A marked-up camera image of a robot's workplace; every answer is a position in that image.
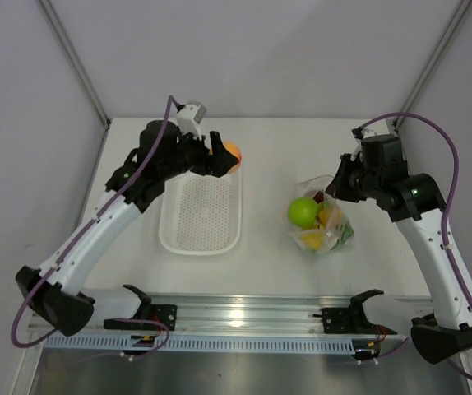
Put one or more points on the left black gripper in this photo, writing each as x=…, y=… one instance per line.
x=218, y=162

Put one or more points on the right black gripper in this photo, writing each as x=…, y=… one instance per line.
x=338, y=187

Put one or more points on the orange fruit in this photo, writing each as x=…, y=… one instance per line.
x=234, y=150

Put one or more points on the red apple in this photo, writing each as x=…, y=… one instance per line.
x=317, y=196

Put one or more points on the green lettuce head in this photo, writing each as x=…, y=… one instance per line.
x=344, y=233

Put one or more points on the clear zip top bag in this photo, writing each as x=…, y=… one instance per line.
x=299, y=190

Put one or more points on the green apple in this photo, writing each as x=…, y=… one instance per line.
x=302, y=211

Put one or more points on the yellow mango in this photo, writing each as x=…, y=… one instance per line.
x=328, y=214

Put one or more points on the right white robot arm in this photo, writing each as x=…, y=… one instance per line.
x=417, y=206

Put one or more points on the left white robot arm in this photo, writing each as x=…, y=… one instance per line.
x=54, y=290

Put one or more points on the white perforated plastic basket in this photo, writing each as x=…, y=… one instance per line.
x=201, y=215

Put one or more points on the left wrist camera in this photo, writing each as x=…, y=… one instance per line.
x=189, y=117

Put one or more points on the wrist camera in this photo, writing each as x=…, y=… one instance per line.
x=360, y=134
x=189, y=117

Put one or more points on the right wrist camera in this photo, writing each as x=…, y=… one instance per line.
x=360, y=134

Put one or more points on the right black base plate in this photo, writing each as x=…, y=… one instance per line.
x=349, y=321

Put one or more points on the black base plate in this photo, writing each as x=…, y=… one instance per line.
x=349, y=321
x=144, y=319

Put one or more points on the aluminium mounting rail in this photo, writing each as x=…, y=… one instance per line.
x=208, y=315

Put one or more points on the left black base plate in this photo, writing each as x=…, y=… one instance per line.
x=144, y=319

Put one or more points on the right aluminium frame post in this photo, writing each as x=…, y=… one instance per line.
x=434, y=60

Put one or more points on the aluminium frame post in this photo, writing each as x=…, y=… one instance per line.
x=434, y=60
x=68, y=50

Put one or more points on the left aluminium frame post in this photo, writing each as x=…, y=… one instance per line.
x=68, y=50

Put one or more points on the white slotted cable duct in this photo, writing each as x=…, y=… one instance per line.
x=283, y=345

